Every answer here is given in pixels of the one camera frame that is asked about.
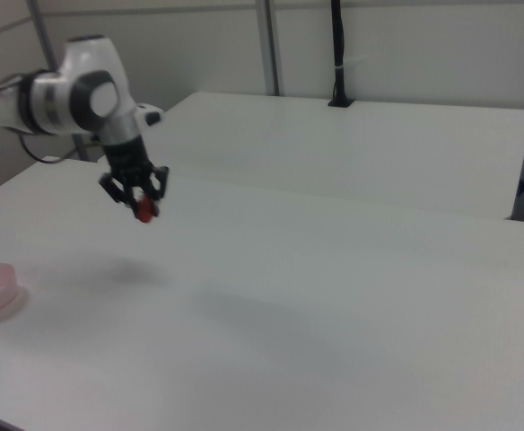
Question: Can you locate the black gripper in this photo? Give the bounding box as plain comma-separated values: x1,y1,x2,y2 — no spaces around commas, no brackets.
99,136,170,222

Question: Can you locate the red strawberry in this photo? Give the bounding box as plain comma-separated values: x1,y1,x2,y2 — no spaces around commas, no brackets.
135,199,160,224

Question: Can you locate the adjacent white table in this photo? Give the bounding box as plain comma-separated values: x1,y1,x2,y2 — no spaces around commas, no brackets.
138,91,524,221

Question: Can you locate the black pole with clamp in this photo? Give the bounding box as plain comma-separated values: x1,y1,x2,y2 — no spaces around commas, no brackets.
327,0,356,110

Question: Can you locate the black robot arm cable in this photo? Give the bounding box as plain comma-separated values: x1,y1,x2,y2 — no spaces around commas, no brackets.
0,74,97,166

